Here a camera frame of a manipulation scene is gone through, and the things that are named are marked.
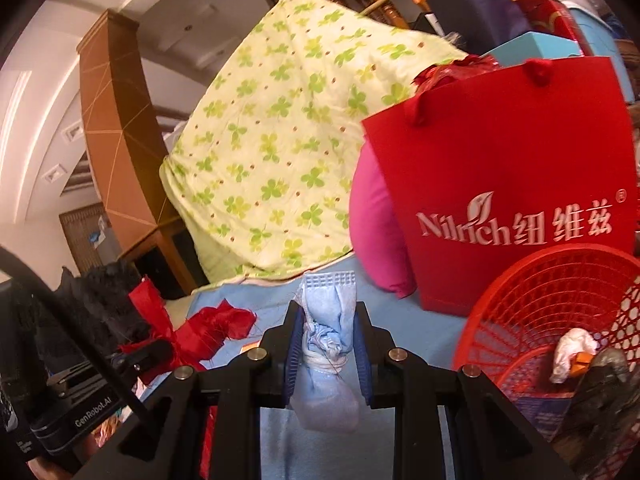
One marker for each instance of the blue plastic bag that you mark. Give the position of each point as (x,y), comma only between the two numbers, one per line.
(325,320)

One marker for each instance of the dark wooden cabinet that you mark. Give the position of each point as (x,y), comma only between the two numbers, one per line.
(165,265)

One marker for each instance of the white tissue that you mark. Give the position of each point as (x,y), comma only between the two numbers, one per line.
(570,355)

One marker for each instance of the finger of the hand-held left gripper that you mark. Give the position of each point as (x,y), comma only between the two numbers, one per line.
(150,349)

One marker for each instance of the pink pillow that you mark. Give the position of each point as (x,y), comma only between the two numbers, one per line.
(375,230)

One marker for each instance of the light blue box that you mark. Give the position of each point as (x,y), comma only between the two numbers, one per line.
(540,45)

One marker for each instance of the green clover print blanket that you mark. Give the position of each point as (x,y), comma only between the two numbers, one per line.
(280,135)

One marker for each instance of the light blue plastic bin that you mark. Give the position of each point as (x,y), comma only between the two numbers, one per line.
(600,35)

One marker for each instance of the brown wooden pillar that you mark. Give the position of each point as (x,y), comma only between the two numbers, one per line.
(120,135)

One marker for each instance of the red patterned box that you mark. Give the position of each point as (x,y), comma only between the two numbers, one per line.
(550,15)

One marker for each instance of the blue towel blanket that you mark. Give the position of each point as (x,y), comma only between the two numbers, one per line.
(430,340)

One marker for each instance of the red paper shopping bag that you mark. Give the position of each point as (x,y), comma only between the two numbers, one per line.
(500,160)

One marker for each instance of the black jacket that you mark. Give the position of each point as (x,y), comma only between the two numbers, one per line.
(100,300)

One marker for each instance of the red plastic basket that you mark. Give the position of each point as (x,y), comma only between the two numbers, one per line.
(505,300)

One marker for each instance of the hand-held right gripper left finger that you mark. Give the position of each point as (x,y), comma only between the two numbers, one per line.
(295,355)

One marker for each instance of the dark blue hanging garment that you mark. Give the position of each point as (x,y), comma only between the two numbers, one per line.
(470,5)

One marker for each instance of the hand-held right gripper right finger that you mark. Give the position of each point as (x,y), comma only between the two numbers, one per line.
(364,360)

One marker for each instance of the large red plastic bag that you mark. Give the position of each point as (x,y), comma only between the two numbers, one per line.
(450,72)

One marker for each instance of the brown wooden door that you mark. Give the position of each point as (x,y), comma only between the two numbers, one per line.
(80,240)

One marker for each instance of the red ribbon bow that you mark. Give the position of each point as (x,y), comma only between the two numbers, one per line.
(210,320)

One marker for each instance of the dark grey plastic bag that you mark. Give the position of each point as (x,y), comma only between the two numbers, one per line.
(600,400)

